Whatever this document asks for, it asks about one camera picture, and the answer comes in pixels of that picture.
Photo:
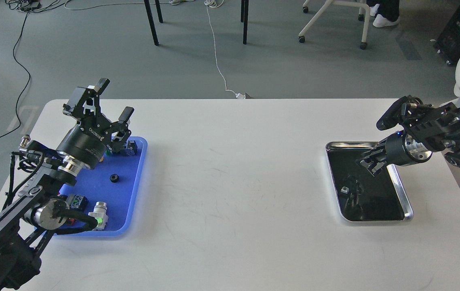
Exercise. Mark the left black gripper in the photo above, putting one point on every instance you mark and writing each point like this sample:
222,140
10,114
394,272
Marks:
87,142

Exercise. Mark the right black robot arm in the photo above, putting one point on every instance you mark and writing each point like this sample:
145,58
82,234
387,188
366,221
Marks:
426,130

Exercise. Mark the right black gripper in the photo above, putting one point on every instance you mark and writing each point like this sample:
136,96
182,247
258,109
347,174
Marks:
399,148

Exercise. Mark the person legs white shoes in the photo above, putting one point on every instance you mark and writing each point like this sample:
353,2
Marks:
385,12

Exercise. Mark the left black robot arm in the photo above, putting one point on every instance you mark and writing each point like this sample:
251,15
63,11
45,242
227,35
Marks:
33,213

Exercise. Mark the silver metal tray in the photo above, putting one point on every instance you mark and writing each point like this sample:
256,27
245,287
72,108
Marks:
372,200

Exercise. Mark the blue plastic tray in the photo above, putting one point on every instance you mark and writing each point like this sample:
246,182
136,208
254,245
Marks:
120,197

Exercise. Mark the green silver push button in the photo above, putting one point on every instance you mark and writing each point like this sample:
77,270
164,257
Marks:
100,214

